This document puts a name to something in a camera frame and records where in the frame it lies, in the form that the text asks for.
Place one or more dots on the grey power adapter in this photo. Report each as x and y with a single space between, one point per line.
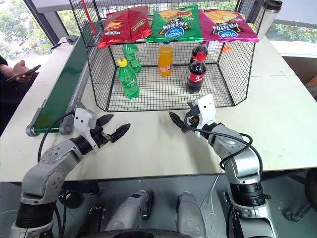
71 39

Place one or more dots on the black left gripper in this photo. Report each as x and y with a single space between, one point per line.
100 137

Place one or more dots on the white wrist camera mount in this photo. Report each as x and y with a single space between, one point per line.
206 106
83 119

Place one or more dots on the person's bare hand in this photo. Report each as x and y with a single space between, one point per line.
21 72

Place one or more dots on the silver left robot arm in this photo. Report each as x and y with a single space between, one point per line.
49 163

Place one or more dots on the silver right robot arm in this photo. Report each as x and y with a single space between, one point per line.
235 148

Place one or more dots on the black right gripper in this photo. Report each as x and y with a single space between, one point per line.
192 119

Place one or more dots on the magenta chips bag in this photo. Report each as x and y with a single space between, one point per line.
225 26

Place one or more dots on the small orange object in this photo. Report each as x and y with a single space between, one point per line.
227 49

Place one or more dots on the cola bottle red cap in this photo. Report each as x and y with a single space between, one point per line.
200 49
196 74

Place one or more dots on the red chips bag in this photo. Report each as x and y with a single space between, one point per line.
114 29
140 23

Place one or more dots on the cardboard box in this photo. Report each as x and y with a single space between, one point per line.
312 85

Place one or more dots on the steel tumbler black lid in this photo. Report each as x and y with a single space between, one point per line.
270 17

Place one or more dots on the orange soda bottle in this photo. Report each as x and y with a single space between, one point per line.
165 59

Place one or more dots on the green soda bottle yellow cap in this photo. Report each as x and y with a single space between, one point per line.
128 79

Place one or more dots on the silver left robot leg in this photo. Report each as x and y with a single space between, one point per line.
131 210

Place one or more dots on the red rod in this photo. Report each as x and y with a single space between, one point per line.
88 16

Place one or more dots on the green conveyor belt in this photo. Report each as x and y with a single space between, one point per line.
62 84

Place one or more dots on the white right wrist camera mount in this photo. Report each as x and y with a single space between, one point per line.
206 106

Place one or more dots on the silver right robot leg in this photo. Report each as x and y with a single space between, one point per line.
190 213

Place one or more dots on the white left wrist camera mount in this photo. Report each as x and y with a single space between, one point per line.
83 119

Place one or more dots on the dark rounded robot torso edge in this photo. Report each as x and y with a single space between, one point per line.
153 234

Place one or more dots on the black chair base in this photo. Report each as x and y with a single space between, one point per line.
301 210

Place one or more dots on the silver robot leg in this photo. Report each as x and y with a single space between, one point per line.
131 210
190 213

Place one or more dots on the green chips bag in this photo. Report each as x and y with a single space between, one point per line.
173 24

